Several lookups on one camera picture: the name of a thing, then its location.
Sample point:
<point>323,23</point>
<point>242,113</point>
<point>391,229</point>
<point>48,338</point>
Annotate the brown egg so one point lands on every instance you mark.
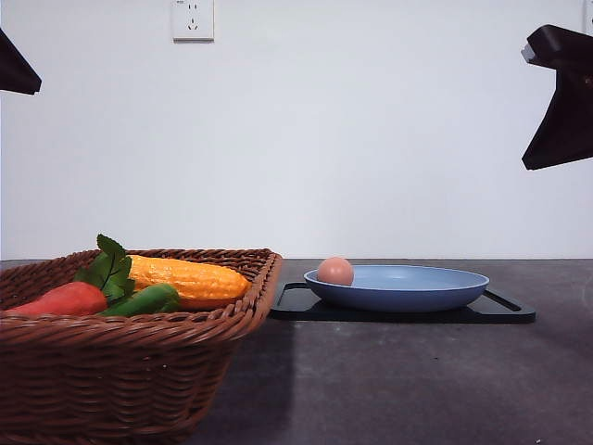
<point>336,271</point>

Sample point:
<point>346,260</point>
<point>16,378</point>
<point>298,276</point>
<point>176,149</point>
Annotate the yellow toy corn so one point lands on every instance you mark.
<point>192,280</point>

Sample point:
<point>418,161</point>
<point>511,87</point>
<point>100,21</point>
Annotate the blue plate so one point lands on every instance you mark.
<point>399,288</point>

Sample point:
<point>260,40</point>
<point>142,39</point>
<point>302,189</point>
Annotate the white wall socket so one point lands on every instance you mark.
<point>192,21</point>

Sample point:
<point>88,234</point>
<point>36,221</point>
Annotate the green toy leaves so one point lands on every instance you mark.
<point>109,269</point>

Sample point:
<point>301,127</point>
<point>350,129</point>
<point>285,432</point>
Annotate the red toy carrot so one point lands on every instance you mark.
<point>68,299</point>

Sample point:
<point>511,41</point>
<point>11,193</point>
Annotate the green toy pepper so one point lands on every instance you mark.
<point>156,298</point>

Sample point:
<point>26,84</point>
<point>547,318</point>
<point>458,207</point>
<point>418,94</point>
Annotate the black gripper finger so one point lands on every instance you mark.
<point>565,134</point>
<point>16,74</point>

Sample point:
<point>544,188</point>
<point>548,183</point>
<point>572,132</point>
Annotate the black tray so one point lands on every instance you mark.
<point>293,303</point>

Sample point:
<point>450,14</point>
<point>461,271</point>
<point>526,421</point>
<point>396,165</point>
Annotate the brown wicker basket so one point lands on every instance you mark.
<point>122,379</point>

